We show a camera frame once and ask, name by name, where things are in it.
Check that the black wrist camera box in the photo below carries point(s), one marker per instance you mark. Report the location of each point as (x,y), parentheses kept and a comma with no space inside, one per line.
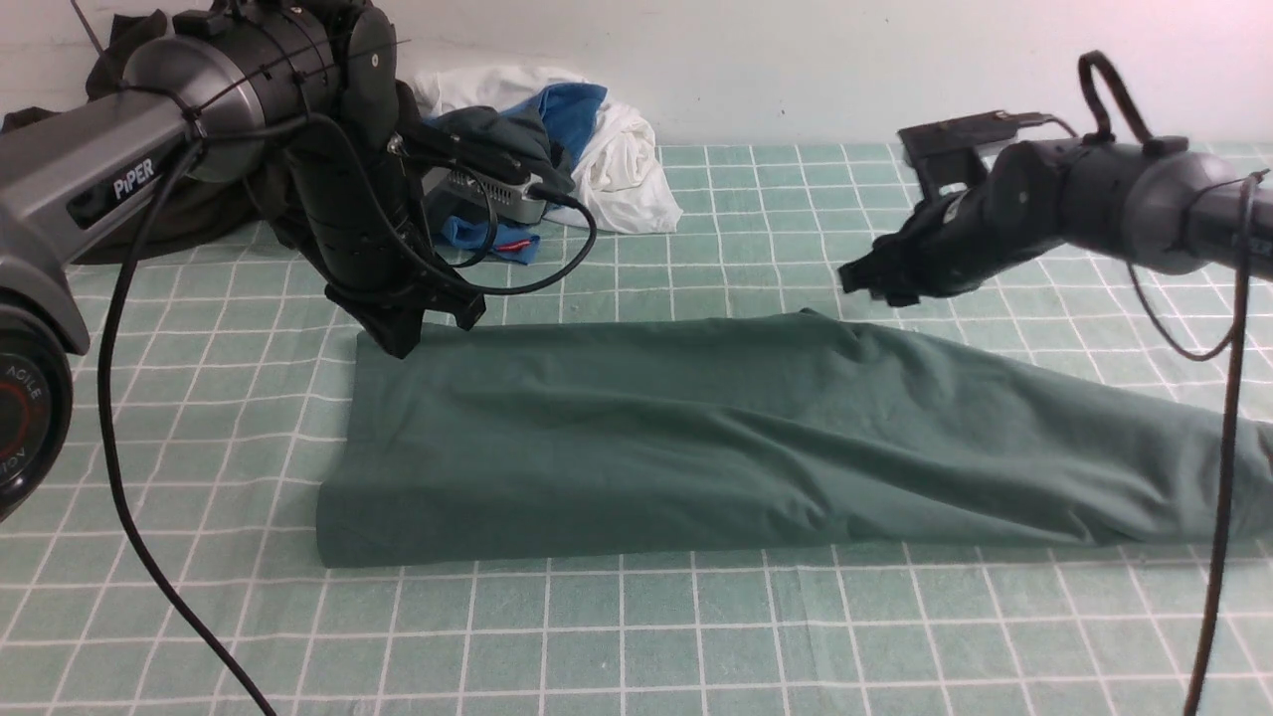
(949,152)

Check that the white crumpled garment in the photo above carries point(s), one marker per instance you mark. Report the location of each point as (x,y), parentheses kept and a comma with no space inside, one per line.
(619,177)

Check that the green long-sleeved shirt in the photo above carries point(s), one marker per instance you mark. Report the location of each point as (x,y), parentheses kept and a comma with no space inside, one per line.
(794,430)

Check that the green checkered tablecloth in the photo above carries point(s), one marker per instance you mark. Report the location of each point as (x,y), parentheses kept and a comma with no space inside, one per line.
(231,380)

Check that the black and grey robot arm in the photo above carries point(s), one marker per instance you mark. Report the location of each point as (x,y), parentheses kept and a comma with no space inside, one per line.
(310,81)
(1165,208)

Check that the blue crumpled garment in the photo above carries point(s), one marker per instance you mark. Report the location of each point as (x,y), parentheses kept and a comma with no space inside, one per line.
(569,111)

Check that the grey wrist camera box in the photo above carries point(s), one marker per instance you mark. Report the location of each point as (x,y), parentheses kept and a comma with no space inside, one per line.
(511,198)

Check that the dark green crumpled garment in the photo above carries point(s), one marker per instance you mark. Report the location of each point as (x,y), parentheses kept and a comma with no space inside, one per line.
(520,133)

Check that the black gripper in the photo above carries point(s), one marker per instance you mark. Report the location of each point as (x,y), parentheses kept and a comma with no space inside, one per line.
(362,215)
(943,249)

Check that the dark olive crumpled garment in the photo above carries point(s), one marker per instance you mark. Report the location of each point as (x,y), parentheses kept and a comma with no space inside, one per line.
(198,212)

